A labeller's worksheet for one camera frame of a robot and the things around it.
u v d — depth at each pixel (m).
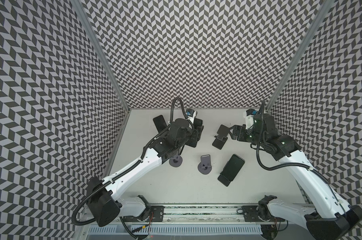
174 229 0.69
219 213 0.75
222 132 0.93
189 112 0.61
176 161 0.90
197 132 0.63
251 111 0.62
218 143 0.97
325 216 0.39
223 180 0.81
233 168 0.77
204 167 0.83
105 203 0.37
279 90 1.05
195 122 0.68
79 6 0.71
